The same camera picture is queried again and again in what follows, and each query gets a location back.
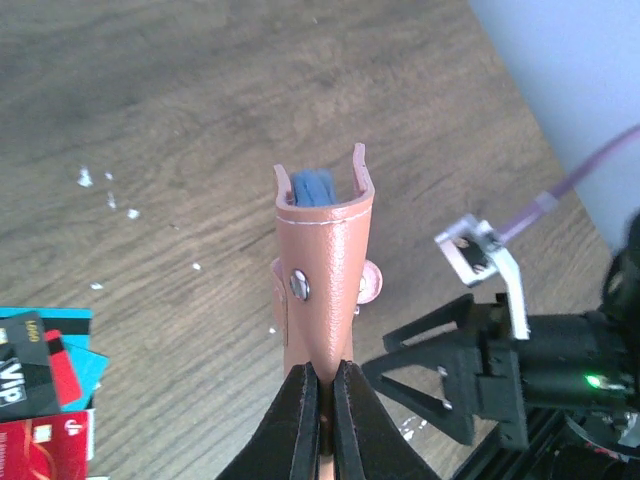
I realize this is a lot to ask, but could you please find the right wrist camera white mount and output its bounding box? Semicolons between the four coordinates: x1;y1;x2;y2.
434;214;530;340

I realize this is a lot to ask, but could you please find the teal card front pile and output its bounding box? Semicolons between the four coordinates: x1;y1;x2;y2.
1;307;109;412

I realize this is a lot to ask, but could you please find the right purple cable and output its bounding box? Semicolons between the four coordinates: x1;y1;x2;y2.
499;122;640;244

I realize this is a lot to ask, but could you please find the red gold logo card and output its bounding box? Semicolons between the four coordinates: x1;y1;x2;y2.
1;410;92;480

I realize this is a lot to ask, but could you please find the pink leather card holder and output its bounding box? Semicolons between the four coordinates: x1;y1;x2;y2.
270;143;384;480

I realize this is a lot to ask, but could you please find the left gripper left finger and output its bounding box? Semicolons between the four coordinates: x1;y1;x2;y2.
217;363;320;480

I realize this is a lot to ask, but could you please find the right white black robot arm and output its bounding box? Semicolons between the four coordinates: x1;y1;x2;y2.
363;223;639;479

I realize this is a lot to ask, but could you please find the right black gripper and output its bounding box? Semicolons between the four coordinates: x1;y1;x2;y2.
361;294;639;450

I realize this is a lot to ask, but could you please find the black red striped card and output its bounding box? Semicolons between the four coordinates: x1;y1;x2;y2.
1;311;83;422

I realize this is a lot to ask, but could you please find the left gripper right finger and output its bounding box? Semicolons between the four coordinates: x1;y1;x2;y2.
333;361;438;480

